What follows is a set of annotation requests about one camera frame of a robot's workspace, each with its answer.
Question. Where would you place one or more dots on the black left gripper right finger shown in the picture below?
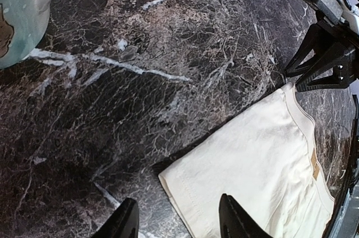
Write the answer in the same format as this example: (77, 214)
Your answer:
(235, 222)

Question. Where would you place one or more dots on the beige boxer underwear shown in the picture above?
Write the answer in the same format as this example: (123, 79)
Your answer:
(266, 159)

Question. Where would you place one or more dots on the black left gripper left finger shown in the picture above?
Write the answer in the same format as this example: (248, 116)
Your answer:
(123, 223)

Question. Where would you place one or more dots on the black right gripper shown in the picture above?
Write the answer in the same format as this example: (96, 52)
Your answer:
(322, 62)

